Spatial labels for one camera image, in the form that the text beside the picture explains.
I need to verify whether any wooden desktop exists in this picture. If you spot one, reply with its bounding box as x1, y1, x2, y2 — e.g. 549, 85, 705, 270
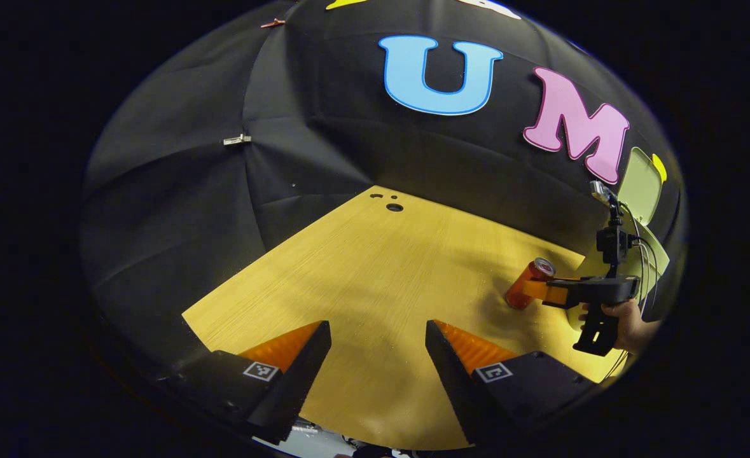
182, 185, 630, 451

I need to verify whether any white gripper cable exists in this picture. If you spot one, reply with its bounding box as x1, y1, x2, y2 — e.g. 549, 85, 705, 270
623, 202, 663, 309

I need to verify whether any black backdrop cloth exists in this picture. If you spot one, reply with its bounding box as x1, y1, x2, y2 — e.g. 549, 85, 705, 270
81, 0, 687, 382

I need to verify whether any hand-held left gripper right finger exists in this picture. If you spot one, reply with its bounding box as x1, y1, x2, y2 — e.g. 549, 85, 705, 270
425, 319, 598, 446

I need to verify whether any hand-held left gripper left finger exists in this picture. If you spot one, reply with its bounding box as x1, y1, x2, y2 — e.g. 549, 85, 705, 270
158, 320, 332, 446

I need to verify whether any green garbage bin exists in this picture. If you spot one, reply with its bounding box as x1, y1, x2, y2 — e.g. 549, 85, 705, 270
569, 146, 671, 331

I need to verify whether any red pop can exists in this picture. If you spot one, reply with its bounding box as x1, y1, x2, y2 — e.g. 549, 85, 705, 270
505, 257, 557, 311

